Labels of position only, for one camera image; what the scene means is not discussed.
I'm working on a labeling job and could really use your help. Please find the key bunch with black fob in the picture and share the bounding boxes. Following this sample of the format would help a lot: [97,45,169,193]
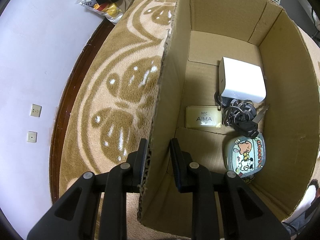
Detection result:
[214,91,270,138]

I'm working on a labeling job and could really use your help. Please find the plastic bag of snacks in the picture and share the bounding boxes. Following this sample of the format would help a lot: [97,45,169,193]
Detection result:
[75,0,124,25]

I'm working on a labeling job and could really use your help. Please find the dark wooden bed frame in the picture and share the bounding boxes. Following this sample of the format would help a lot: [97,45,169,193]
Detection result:
[49,17,118,205]

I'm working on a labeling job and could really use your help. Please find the cartoon printed earbuds case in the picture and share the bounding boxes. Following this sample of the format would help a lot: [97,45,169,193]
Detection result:
[224,133,266,183]

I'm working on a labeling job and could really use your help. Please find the cardboard box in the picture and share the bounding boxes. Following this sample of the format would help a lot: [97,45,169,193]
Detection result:
[137,0,320,238]

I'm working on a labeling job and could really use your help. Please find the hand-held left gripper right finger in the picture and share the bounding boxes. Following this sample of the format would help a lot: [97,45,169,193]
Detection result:
[170,137,292,240]

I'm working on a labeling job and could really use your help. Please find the white wall socket with holes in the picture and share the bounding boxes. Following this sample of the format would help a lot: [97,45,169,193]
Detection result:
[30,104,42,117]

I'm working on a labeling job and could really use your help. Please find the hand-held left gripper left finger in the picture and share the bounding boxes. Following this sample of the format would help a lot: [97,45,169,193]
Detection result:
[26,138,150,240]

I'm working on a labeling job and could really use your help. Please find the white square box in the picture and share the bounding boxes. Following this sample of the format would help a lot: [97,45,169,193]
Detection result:
[219,57,267,103]

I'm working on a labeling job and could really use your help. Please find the beige plastic card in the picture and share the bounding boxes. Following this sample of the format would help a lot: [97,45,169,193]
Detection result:
[185,105,222,128]

